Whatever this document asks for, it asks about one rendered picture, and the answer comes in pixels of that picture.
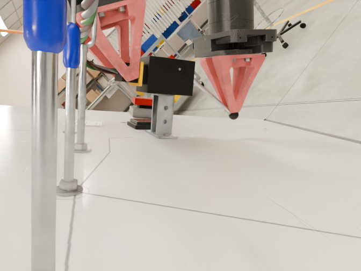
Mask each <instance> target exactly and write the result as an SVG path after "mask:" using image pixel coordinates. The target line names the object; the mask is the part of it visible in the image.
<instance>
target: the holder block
mask: <svg viewBox="0 0 361 271"><path fill-rule="evenodd" d="M140 61H141V62H144V64H143V65H147V66H148V68H147V84H142V86H136V91H139V92H145V93H150V94H166V95H181V96H192V94H193V82H194V70H195V63H196V62H195V61H189V60H181V59H173V58H165V57H160V56H151V55H150V56H143V57H140ZM178 68H180V69H181V70H178Z"/></svg>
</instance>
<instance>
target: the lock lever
mask: <svg viewBox="0 0 361 271"><path fill-rule="evenodd" d="M193 83H194V84H195V85H197V86H198V87H199V88H200V89H201V90H202V91H203V92H205V93H206V94H207V95H208V96H209V97H210V98H211V99H213V100H214V101H215V102H217V103H218V104H219V105H220V106H221V107H222V108H224V109H225V110H226V111H227V114H228V115H231V114H232V113H230V111H229V108H228V107H227V106H225V105H224V104H223V103H222V102H221V101H220V100H219V99H217V98H216V97H215V96H214V95H213V94H212V93H211V92H209V91H208V90H207V89H206V88H205V87H204V86H203V85H201V84H200V83H199V82H198V81H197V80H196V79H195V78H194V82H193Z"/></svg>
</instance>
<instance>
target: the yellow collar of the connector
mask: <svg viewBox="0 0 361 271"><path fill-rule="evenodd" d="M143 64H144V62H141V61H140V74H139V78H138V83H130V82H129V85H136V86H142V78H143Z"/></svg>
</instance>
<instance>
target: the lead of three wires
mask: <svg viewBox="0 0 361 271"><path fill-rule="evenodd" d="M86 66H87V67H88V68H89V69H92V70H96V71H100V72H102V73H106V74H114V75H118V74H116V73H118V71H117V70H116V69H115V68H107V67H104V66H100V65H96V64H94V63H91V62H90V61H89V60H87V65H86Z"/></svg>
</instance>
